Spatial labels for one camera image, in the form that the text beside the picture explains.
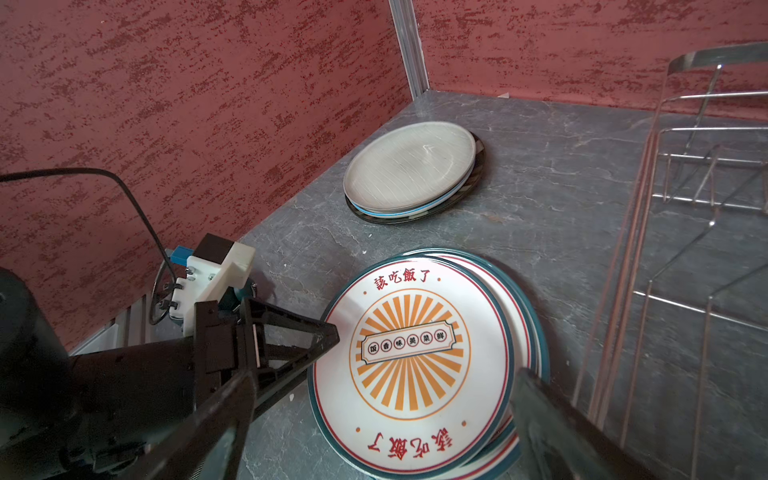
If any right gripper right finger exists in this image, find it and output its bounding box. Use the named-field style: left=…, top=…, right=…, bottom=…
left=511, top=368, right=655, bottom=479

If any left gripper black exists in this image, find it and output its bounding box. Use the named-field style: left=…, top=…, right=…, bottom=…
left=193, top=298, right=340, bottom=414

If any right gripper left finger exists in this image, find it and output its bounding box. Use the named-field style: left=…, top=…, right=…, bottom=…
left=122, top=372, right=255, bottom=479

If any red patterned plate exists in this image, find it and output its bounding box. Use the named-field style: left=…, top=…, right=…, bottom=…
left=401, top=247, right=552, bottom=480

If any plain cream white plate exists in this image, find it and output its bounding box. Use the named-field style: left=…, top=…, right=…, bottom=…
left=343, top=121, right=477, bottom=213

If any dark striped rim plate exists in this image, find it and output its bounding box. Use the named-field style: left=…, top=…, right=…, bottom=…
left=344, top=136, right=486, bottom=225

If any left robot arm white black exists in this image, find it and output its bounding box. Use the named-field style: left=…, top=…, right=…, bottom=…
left=1, top=270, right=339, bottom=479

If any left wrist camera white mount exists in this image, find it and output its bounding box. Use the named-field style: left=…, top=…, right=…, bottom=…
left=169, top=234, right=256, bottom=337

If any wire dish rack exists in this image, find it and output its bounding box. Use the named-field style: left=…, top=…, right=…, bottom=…
left=572, top=42, right=767, bottom=479

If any left corner aluminium post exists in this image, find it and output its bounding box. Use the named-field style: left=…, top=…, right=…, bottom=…
left=388, top=0, right=430, bottom=100

